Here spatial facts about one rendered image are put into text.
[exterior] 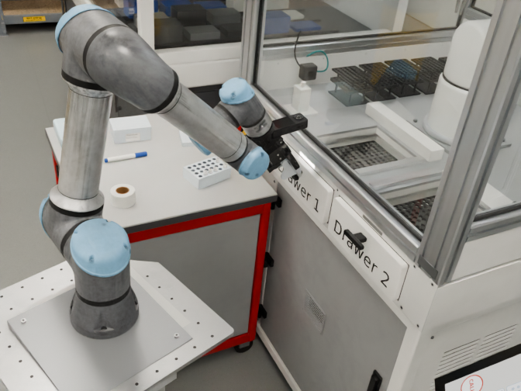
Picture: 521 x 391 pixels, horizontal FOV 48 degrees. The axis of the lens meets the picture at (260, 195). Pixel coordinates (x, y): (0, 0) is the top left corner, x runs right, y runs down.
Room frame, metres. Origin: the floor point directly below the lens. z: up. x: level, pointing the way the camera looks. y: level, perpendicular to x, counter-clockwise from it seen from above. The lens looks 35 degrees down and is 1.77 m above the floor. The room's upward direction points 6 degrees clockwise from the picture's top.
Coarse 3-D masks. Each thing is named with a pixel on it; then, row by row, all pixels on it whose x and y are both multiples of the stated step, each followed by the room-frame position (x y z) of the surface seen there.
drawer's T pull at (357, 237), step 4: (344, 232) 1.14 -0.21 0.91; (348, 232) 1.13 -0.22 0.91; (360, 232) 1.14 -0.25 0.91; (348, 236) 1.12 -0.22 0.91; (352, 236) 1.12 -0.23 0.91; (356, 236) 1.12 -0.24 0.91; (360, 236) 1.12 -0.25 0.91; (364, 236) 1.12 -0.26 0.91; (352, 240) 1.11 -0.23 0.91; (356, 240) 1.10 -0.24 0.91; (360, 240) 1.11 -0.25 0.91; (364, 240) 1.11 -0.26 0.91; (356, 244) 1.09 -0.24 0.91; (360, 244) 1.09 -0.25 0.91; (360, 248) 1.08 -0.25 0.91
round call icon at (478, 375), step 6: (480, 372) 0.64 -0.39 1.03; (468, 378) 0.64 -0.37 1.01; (474, 378) 0.63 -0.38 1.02; (480, 378) 0.63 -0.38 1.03; (462, 384) 0.63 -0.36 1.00; (468, 384) 0.63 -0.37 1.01; (474, 384) 0.62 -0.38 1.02; (480, 384) 0.62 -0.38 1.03; (462, 390) 0.62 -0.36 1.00; (468, 390) 0.62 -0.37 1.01; (474, 390) 0.61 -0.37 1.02; (480, 390) 0.61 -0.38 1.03
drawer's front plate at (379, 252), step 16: (336, 208) 1.23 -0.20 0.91; (336, 224) 1.22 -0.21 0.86; (352, 224) 1.17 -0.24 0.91; (368, 240) 1.11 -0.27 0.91; (384, 240) 1.09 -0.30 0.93; (352, 256) 1.15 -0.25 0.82; (368, 256) 1.10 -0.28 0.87; (384, 256) 1.06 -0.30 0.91; (368, 272) 1.09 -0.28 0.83; (400, 272) 1.00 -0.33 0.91; (384, 288) 1.03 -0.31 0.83; (400, 288) 1.01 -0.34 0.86
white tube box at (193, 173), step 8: (208, 160) 1.58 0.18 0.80; (184, 168) 1.52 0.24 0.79; (192, 168) 1.52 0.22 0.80; (200, 168) 1.52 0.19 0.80; (208, 168) 1.53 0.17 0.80; (224, 168) 1.54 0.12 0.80; (184, 176) 1.52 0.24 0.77; (192, 176) 1.49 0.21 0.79; (200, 176) 1.49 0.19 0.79; (208, 176) 1.49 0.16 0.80; (216, 176) 1.51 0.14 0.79; (224, 176) 1.53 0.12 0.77; (192, 184) 1.48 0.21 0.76; (200, 184) 1.47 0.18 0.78; (208, 184) 1.49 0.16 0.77
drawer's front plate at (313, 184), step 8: (296, 160) 1.42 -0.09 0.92; (280, 168) 1.49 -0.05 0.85; (304, 168) 1.38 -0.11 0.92; (280, 176) 1.49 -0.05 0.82; (304, 176) 1.38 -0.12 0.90; (312, 176) 1.34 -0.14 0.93; (288, 184) 1.44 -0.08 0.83; (304, 184) 1.37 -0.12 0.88; (312, 184) 1.34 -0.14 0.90; (320, 184) 1.31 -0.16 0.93; (296, 192) 1.40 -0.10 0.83; (312, 192) 1.33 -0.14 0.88; (320, 192) 1.30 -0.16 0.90; (328, 192) 1.28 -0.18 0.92; (304, 200) 1.36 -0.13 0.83; (312, 200) 1.33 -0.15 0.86; (320, 200) 1.30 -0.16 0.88; (328, 200) 1.28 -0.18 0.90; (312, 208) 1.32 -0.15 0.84; (320, 208) 1.29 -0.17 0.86; (328, 208) 1.28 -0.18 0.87; (320, 216) 1.29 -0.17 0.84; (328, 216) 1.28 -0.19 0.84
